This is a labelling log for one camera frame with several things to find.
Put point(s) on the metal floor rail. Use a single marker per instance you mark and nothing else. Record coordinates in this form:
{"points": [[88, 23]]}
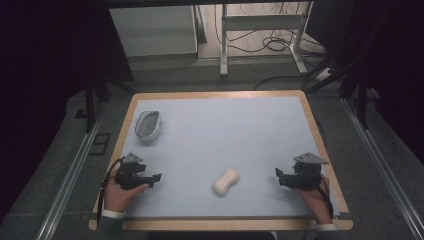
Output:
{"points": [[383, 166], [71, 176]]}

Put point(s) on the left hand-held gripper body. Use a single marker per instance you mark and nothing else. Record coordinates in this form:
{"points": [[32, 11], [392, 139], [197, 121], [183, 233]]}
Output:
{"points": [[128, 173]]}

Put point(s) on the white soap bar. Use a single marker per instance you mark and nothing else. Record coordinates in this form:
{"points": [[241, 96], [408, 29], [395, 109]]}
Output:
{"points": [[226, 182]]}

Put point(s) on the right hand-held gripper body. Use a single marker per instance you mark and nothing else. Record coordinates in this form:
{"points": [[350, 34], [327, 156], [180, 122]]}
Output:
{"points": [[305, 175]]}

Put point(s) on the person's left hand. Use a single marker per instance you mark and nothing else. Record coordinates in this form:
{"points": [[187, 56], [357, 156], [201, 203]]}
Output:
{"points": [[120, 196]]}

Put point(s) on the pale blue table mat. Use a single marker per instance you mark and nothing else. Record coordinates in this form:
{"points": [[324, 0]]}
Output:
{"points": [[226, 140]]}

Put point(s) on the black stand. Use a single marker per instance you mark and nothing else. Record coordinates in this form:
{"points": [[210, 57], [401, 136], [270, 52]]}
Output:
{"points": [[95, 96], [350, 73]]}

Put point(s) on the white cabinet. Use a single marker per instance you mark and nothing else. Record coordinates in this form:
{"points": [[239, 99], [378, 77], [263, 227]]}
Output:
{"points": [[153, 30]]}

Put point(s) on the white oval soap dish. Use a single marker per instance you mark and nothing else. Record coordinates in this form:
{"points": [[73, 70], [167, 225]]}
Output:
{"points": [[148, 125]]}

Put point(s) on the white metal desk frame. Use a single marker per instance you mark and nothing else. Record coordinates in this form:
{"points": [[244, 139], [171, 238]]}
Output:
{"points": [[263, 21]]}

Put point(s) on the person's right hand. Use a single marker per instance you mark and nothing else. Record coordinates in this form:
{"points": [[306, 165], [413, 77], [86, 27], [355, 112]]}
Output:
{"points": [[313, 203]]}

